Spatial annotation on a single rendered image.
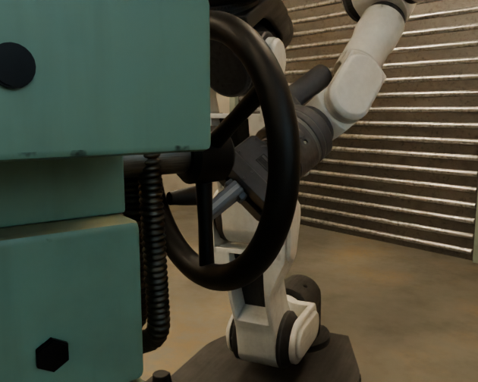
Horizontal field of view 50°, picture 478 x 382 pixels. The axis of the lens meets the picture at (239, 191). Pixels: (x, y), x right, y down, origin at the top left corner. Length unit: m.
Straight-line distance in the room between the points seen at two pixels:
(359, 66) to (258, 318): 0.72
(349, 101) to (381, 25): 0.17
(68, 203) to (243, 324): 1.04
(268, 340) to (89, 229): 1.06
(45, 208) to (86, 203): 0.02
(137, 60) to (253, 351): 1.18
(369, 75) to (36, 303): 0.60
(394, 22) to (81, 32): 0.73
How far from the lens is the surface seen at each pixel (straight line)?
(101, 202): 0.29
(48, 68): 0.18
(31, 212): 0.28
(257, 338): 1.31
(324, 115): 0.73
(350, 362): 1.52
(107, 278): 0.27
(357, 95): 0.75
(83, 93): 0.18
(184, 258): 0.59
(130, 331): 0.29
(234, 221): 1.15
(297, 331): 1.31
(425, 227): 3.35
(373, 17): 0.87
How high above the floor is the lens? 0.86
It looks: 9 degrees down
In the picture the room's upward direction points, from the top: straight up
